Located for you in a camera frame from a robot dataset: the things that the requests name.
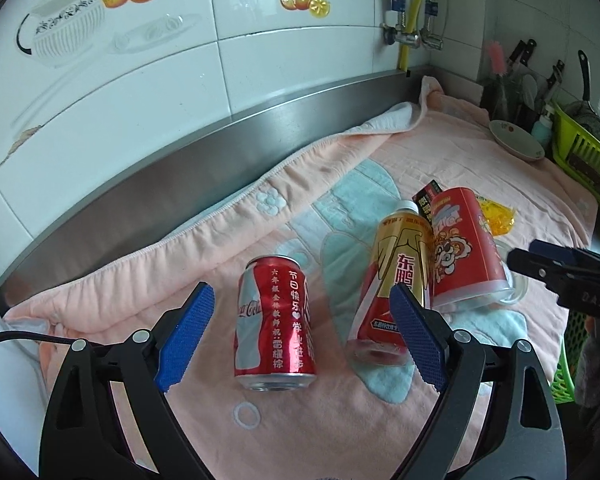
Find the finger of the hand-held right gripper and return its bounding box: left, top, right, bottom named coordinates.
left=528, top=240, right=600, bottom=264
left=507, top=248, right=581, bottom=291

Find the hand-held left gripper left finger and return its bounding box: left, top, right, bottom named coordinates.
left=40, top=281, right=216, bottom=480

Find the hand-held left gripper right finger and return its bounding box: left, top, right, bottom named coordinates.
left=389, top=282, right=568, bottom=480

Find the red and gold drink bottle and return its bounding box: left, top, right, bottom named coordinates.
left=347, top=200, right=436, bottom=368

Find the red snack canister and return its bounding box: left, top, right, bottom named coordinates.
left=427, top=186, right=531, bottom=311

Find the red cola can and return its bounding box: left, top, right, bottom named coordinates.
left=234, top=255, right=317, bottom=392

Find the green plastic basket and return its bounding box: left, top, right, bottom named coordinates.
left=550, top=310, right=588, bottom=406

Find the yellow plastic wrapper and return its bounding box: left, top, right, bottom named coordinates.
left=477, top=199, right=516, bottom=237

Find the green dish rack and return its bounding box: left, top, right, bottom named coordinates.
left=552, top=101, right=600, bottom=196

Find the white bowl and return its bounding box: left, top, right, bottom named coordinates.
left=489, top=120, right=546, bottom=162

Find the teal bottle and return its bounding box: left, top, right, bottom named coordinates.
left=531, top=105, right=556, bottom=143

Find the red and black wrapper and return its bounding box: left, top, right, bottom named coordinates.
left=411, top=181, right=443, bottom=211

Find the pink towel blanket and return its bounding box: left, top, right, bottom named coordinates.
left=2, top=76, right=600, bottom=480

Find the dark knife holder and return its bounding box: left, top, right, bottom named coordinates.
left=480, top=75, right=536, bottom=122

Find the white appliance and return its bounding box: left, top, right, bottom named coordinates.
left=0, top=285, right=46, bottom=411

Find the pink brush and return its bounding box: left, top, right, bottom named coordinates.
left=486, top=41, right=508, bottom=78

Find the metal pipe valve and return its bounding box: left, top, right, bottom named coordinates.
left=382, top=22, right=448, bottom=52

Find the yellow gas pipe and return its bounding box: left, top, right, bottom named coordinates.
left=399, top=0, right=436, bottom=72

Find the black handled pan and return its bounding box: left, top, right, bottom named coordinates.
left=565, top=50, right=600, bottom=146

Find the black cable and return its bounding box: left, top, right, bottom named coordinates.
left=0, top=332, right=76, bottom=357

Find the black handled knife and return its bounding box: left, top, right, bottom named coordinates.
left=510, top=39, right=537, bottom=72
left=547, top=60, right=565, bottom=96

